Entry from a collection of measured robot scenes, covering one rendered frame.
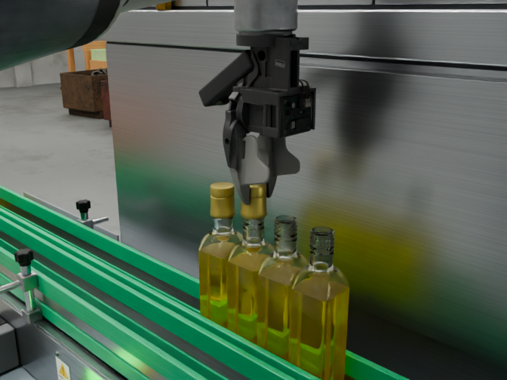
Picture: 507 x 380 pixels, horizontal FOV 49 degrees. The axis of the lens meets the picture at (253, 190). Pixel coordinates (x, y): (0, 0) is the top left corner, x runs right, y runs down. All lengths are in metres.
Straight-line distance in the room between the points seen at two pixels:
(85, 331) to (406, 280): 0.50
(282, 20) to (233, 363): 0.44
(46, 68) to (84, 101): 4.23
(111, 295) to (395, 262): 0.48
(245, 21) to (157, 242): 0.67
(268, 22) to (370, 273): 0.37
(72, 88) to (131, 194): 6.84
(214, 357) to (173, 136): 0.46
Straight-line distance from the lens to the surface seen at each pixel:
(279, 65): 0.65
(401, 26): 0.73
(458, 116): 0.69
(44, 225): 1.39
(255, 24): 0.65
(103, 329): 0.88
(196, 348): 0.84
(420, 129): 0.72
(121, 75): 1.20
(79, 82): 7.92
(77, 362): 0.95
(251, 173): 0.69
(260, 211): 0.73
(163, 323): 0.88
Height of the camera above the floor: 1.39
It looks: 18 degrees down
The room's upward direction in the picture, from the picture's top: straight up
